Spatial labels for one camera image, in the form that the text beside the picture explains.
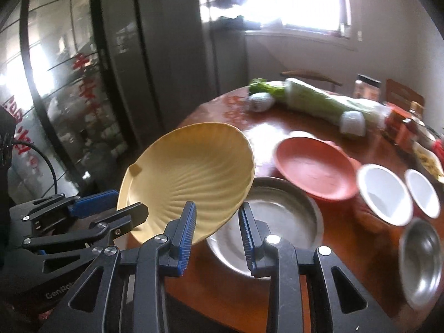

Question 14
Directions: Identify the wooden chair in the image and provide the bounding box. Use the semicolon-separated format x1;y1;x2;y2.
385;79;425;110
280;69;343;92

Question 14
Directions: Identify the glass door with red letters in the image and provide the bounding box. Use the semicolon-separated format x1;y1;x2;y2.
1;0;135;203

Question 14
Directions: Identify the white paper bowl left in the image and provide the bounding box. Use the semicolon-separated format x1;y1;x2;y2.
357;164;413;226

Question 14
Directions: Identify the large stainless steel basin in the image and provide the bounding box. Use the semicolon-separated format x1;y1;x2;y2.
206;177;324;278

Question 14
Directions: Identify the dark grey refrigerator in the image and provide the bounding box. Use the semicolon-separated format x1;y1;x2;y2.
100;0;248;149

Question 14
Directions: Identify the white foam-netted fruit right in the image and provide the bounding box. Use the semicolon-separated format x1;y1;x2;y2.
339;111;366;137

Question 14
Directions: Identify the black cable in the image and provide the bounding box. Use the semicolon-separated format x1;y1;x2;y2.
11;140;59;196

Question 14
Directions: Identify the white red paper bowl right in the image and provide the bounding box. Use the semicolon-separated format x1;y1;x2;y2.
404;169;441;220

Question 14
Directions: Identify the white dish with food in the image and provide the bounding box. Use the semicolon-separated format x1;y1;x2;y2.
412;141;443;184

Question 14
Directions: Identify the napa cabbage in wrap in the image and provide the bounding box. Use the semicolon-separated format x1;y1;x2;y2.
248;78;388;126

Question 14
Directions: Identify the wooden chair right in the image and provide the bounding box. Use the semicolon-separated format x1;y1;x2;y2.
385;79;425;110

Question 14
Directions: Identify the white foam-netted fruit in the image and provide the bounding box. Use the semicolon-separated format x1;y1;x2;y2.
247;92;276;113
339;111;366;137

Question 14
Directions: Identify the clear jar black lid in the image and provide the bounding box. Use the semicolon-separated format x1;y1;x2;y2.
353;74;381;102

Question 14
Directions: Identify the orange-labelled sauce bottle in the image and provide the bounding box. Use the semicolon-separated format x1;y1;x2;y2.
395;101;425;153

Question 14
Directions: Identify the orange plastic plate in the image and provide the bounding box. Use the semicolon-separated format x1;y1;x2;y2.
274;137;358;202

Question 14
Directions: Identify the yellow shell-shaped plate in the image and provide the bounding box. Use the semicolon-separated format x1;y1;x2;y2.
117;122;256;244

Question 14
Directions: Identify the white foam-netted fruit left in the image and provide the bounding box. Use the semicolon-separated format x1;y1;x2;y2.
247;92;276;113

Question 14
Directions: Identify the wooden chair left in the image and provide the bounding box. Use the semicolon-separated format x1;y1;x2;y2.
280;69;343;92

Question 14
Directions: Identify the small stainless steel bowl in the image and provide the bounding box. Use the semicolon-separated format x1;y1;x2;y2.
398;217;443;311

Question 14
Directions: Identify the red-lidded sauce jar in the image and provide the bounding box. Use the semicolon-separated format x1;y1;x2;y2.
382;102;411;142

